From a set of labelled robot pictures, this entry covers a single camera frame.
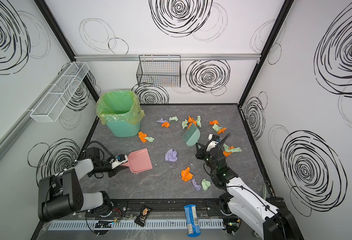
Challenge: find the green hand brush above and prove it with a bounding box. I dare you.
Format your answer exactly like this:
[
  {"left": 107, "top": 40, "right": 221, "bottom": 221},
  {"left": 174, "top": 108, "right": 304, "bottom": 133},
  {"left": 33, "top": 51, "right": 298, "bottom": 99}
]
[{"left": 183, "top": 123, "right": 201, "bottom": 147}]

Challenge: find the pink plastic dustpan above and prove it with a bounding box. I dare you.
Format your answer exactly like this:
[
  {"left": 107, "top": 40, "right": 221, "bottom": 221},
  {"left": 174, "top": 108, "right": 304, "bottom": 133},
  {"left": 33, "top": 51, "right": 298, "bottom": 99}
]
[{"left": 121, "top": 148, "right": 153, "bottom": 174}]

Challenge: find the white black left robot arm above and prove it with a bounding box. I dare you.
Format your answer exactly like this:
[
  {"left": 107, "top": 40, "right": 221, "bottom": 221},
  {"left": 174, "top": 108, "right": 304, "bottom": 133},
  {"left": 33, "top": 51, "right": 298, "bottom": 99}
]
[{"left": 38, "top": 147, "right": 128, "bottom": 223}]

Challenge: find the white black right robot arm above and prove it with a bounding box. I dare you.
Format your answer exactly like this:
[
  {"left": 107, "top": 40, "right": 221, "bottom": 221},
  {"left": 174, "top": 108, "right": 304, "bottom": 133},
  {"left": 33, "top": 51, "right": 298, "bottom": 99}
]
[{"left": 196, "top": 140, "right": 304, "bottom": 240}]

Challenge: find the small green scrap front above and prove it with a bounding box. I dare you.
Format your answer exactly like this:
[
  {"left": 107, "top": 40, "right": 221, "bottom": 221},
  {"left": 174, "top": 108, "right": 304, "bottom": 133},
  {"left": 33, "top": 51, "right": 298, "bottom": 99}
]
[{"left": 201, "top": 179, "right": 211, "bottom": 191}]

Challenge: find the orange scrap right cluster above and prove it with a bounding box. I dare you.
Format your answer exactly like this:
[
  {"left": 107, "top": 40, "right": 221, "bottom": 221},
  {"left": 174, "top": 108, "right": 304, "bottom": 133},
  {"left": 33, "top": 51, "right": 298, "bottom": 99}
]
[{"left": 217, "top": 128, "right": 227, "bottom": 134}]

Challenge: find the green scrap right cluster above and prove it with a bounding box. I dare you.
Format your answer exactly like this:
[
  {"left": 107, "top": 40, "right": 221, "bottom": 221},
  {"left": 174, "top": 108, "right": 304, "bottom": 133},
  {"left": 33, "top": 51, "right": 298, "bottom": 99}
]
[{"left": 212, "top": 124, "right": 222, "bottom": 132}]

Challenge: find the small purple scrap front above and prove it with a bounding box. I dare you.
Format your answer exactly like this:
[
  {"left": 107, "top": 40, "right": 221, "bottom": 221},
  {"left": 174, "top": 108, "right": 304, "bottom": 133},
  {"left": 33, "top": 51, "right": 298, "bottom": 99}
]
[{"left": 192, "top": 179, "right": 202, "bottom": 191}]

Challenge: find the orange scrap front centre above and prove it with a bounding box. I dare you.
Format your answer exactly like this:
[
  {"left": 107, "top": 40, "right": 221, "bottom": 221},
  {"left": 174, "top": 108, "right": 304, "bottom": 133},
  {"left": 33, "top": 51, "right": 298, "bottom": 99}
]
[{"left": 181, "top": 167, "right": 194, "bottom": 182}]

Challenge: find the small orange scrap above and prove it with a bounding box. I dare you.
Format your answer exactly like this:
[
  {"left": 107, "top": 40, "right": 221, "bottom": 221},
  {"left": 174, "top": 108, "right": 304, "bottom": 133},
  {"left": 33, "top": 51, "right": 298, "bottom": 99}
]
[
  {"left": 162, "top": 122, "right": 170, "bottom": 128},
  {"left": 209, "top": 120, "right": 219, "bottom": 126}
]

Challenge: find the tall green paper scrap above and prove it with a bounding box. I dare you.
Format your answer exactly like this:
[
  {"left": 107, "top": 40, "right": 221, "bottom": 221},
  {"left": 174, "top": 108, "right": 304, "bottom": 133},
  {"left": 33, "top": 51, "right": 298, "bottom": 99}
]
[{"left": 196, "top": 116, "right": 202, "bottom": 128}]

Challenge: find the purple paper scrap centre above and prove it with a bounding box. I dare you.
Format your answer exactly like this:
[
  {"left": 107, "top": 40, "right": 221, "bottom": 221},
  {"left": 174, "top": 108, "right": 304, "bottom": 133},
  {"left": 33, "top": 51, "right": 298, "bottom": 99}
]
[{"left": 165, "top": 149, "right": 178, "bottom": 162}]

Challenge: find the large orange crumpled scrap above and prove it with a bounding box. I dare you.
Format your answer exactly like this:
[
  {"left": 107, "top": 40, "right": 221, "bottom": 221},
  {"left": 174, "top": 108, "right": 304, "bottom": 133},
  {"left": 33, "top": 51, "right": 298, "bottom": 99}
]
[{"left": 187, "top": 116, "right": 197, "bottom": 129}]

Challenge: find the light green crumpled scrap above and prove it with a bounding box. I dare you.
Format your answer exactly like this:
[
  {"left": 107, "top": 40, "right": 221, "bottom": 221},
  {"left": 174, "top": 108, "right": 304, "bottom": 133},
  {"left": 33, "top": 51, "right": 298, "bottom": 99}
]
[{"left": 182, "top": 120, "right": 188, "bottom": 129}]

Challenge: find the orange scrap near bin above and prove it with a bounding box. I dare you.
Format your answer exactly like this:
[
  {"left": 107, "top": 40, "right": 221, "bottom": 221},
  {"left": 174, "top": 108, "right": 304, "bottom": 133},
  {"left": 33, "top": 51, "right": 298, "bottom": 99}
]
[{"left": 138, "top": 132, "right": 148, "bottom": 143}]

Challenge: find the green scrap near bin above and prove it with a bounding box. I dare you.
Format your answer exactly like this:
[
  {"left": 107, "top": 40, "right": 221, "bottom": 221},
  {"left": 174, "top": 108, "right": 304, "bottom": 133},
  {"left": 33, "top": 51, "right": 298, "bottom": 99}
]
[{"left": 145, "top": 137, "right": 155, "bottom": 142}]

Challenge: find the far left green scrap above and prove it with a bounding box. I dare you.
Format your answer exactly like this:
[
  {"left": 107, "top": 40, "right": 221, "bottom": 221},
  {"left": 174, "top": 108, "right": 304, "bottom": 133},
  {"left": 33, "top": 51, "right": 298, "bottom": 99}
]
[{"left": 169, "top": 116, "right": 179, "bottom": 122}]

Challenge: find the green bin with bag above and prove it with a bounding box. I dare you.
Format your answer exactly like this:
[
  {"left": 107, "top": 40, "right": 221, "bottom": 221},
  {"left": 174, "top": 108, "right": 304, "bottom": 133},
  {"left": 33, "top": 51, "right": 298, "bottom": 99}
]
[{"left": 96, "top": 90, "right": 145, "bottom": 138}]

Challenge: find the small orange scrap left back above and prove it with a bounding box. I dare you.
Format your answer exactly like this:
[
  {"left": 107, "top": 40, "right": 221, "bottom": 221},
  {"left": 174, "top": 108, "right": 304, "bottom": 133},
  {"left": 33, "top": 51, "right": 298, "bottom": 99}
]
[{"left": 162, "top": 122, "right": 170, "bottom": 128}]

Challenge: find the purple scrap back left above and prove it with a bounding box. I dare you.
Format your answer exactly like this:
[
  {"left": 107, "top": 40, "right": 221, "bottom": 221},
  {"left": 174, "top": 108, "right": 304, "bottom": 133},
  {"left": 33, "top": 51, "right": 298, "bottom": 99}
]
[{"left": 157, "top": 118, "right": 168, "bottom": 125}]

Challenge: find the black snack packet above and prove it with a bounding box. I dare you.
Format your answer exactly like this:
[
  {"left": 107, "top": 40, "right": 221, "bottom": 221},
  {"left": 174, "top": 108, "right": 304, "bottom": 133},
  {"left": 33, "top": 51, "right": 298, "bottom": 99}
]
[{"left": 134, "top": 205, "right": 152, "bottom": 227}]

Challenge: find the blue snack packet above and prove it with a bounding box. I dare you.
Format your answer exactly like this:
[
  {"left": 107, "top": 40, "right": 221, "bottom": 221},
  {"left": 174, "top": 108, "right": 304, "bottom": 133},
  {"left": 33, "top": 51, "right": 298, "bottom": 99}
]
[{"left": 184, "top": 205, "right": 201, "bottom": 238}]

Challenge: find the orange scrap near right wall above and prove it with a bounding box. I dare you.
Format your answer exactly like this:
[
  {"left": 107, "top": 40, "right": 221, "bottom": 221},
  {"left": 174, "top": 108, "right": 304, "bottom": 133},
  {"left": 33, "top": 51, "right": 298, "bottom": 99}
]
[{"left": 223, "top": 146, "right": 234, "bottom": 157}]

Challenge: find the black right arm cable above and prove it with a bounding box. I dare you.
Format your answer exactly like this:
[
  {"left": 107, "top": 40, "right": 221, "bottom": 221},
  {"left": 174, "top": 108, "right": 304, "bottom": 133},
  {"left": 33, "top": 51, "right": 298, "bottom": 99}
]
[{"left": 208, "top": 132, "right": 231, "bottom": 181}]

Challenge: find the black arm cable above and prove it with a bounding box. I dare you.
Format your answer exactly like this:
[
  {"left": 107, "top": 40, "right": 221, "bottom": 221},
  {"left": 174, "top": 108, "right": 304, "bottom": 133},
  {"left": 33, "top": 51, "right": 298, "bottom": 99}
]
[
  {"left": 208, "top": 132, "right": 231, "bottom": 181},
  {"left": 84, "top": 140, "right": 117, "bottom": 163}
]

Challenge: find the green scrap near right wall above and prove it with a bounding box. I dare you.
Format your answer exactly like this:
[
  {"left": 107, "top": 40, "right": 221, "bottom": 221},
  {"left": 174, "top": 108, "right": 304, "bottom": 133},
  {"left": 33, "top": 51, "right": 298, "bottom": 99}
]
[{"left": 224, "top": 144, "right": 242, "bottom": 153}]

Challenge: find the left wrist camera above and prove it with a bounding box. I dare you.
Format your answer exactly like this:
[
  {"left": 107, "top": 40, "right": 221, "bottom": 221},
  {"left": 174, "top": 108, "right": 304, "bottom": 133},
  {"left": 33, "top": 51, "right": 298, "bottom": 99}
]
[{"left": 110, "top": 155, "right": 129, "bottom": 169}]

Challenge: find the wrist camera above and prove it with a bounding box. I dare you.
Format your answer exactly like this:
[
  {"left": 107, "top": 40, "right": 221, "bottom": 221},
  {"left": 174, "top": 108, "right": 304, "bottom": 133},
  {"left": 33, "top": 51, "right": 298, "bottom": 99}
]
[
  {"left": 110, "top": 155, "right": 129, "bottom": 169},
  {"left": 206, "top": 134, "right": 221, "bottom": 152}
]

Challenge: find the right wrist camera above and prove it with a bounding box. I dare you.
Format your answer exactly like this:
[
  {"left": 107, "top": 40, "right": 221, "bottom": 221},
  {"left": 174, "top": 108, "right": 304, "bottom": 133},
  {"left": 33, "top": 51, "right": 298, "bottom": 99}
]
[{"left": 206, "top": 134, "right": 221, "bottom": 152}]

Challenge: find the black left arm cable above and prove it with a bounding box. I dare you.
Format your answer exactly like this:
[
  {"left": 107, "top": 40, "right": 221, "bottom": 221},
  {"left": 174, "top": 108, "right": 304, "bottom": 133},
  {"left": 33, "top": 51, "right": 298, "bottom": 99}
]
[{"left": 84, "top": 140, "right": 117, "bottom": 163}]

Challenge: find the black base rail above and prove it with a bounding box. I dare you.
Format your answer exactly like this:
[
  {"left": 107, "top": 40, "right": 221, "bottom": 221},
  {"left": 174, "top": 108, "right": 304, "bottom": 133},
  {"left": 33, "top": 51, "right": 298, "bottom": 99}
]
[{"left": 90, "top": 194, "right": 235, "bottom": 218}]

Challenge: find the white slotted cable duct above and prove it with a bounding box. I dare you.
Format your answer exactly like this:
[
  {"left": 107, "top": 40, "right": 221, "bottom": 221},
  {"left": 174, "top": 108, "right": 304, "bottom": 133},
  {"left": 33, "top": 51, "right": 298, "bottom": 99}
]
[{"left": 47, "top": 218, "right": 225, "bottom": 231}]

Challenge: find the clear acrylic wall shelf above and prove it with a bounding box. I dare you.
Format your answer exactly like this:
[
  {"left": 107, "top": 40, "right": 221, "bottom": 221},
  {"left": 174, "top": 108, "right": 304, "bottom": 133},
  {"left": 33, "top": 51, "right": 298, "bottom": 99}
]
[{"left": 30, "top": 62, "right": 90, "bottom": 123}]

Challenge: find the black wire wall basket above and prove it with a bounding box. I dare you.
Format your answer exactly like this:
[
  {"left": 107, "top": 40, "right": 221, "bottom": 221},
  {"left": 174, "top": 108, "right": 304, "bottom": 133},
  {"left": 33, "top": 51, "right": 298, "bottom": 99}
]
[{"left": 136, "top": 55, "right": 182, "bottom": 88}]

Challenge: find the black corner frame post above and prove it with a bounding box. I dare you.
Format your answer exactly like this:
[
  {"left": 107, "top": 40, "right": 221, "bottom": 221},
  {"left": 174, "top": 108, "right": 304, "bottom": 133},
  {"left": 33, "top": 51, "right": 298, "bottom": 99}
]
[{"left": 238, "top": 0, "right": 294, "bottom": 108}]

